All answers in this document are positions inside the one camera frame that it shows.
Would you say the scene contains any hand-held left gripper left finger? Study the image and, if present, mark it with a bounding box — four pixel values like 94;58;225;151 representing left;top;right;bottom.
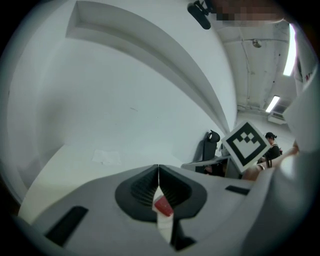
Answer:
18;164;176;256

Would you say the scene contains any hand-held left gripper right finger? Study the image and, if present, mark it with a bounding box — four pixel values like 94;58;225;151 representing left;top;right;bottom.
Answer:
159;164;262;256

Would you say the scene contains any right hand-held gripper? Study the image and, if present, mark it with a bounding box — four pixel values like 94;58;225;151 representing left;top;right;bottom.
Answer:
221;120;272;174

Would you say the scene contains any person's right forearm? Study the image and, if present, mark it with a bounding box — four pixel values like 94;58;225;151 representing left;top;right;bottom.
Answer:
241;143;300;181

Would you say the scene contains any black office chair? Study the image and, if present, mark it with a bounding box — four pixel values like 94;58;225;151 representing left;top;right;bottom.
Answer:
200;129;221;161

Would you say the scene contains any grey desk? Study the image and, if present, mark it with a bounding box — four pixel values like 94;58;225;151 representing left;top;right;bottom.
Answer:
180;154;244;179

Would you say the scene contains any white air conditioner unit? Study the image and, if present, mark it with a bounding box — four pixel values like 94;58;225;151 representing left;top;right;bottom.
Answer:
268;111;287;124

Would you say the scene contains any long ceiling light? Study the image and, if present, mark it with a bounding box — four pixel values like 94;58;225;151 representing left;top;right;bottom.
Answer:
265;94;281;113
282;23;297;77

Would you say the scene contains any person's white shirt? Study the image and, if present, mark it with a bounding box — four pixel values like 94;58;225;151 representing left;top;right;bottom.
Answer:
249;14;320;251

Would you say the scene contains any person's head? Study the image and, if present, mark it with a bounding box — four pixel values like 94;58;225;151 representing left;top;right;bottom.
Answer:
211;0;286;28

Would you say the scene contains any black head-worn camera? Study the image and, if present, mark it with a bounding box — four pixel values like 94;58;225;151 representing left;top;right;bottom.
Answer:
187;0;213;31

